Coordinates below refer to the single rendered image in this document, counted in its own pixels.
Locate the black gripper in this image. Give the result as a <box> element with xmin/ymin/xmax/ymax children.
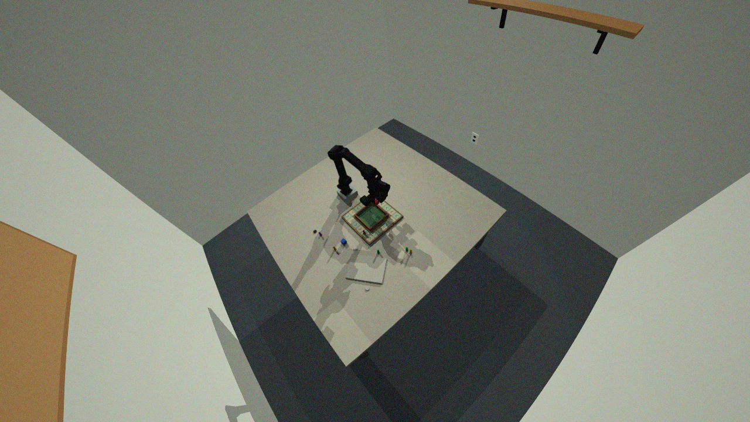
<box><xmin>360</xmin><ymin>186</ymin><xmax>377</xmax><ymax>206</ymax></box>

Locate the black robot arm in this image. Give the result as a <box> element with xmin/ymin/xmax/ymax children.
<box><xmin>328</xmin><ymin>145</ymin><xmax>390</xmax><ymax>203</ymax></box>

